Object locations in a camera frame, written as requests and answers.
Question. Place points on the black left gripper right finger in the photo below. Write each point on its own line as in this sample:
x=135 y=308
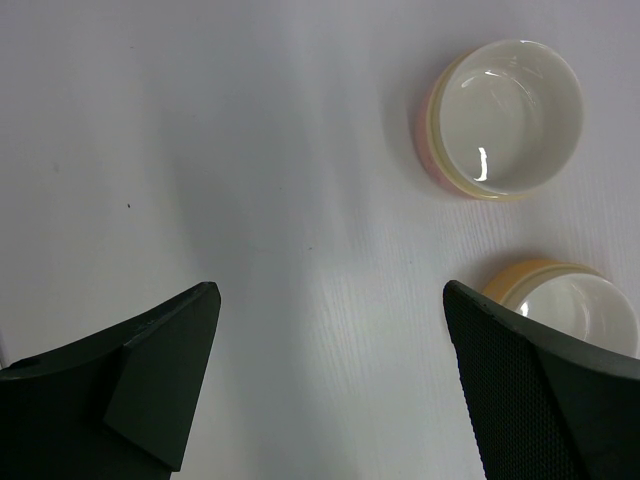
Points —
x=542 y=404

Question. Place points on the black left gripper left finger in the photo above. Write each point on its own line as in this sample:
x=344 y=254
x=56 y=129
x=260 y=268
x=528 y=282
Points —
x=118 y=404

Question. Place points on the orange lunch box bowl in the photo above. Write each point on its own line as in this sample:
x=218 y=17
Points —
x=571 y=298

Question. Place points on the pink lunch box bowl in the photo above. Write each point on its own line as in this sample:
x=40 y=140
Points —
x=500 y=121

